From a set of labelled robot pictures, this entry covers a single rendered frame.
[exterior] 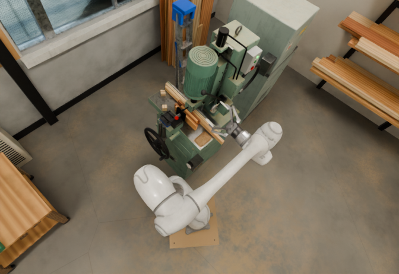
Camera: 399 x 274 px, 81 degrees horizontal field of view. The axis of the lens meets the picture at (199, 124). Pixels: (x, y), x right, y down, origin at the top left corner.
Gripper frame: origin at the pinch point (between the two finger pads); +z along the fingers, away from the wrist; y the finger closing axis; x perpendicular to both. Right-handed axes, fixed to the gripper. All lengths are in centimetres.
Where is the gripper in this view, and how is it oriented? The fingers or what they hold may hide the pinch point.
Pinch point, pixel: (214, 111)
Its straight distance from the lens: 137.5
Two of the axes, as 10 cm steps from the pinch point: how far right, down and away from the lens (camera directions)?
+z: -6.9, -6.8, 2.7
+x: -3.7, 0.0, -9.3
